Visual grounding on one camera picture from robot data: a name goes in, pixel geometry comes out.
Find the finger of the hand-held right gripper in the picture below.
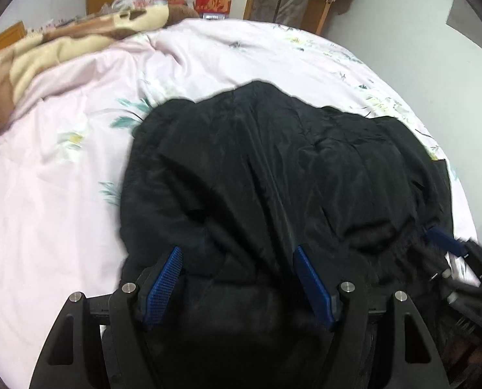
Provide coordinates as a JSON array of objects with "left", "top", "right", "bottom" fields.
[
  {"left": 424, "top": 226, "right": 471, "bottom": 258},
  {"left": 427, "top": 266, "right": 475, "bottom": 292}
]

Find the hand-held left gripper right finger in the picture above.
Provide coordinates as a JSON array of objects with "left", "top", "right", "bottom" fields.
[{"left": 293, "top": 244, "right": 448, "bottom": 389}]

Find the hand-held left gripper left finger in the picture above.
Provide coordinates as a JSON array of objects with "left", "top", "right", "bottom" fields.
[{"left": 29, "top": 246, "right": 184, "bottom": 389}]

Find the black puffer jacket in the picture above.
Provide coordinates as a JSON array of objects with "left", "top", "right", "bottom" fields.
[{"left": 118, "top": 80, "right": 457, "bottom": 389}]

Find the pink floral bedspread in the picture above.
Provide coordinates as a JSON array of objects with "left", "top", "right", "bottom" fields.
[{"left": 0, "top": 18, "right": 480, "bottom": 378}]

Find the brown dog print blanket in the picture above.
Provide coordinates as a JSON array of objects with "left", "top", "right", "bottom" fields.
[{"left": 0, "top": 5, "right": 201, "bottom": 151}]

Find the wooden door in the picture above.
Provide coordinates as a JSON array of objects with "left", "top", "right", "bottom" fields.
[{"left": 306, "top": 0, "right": 344, "bottom": 35}]

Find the red gift box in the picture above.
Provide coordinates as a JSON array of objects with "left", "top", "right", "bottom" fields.
[{"left": 195, "top": 0, "right": 234, "bottom": 15}]

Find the wooden headboard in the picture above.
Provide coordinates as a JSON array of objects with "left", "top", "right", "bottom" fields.
[{"left": 0, "top": 21, "right": 26, "bottom": 56}]

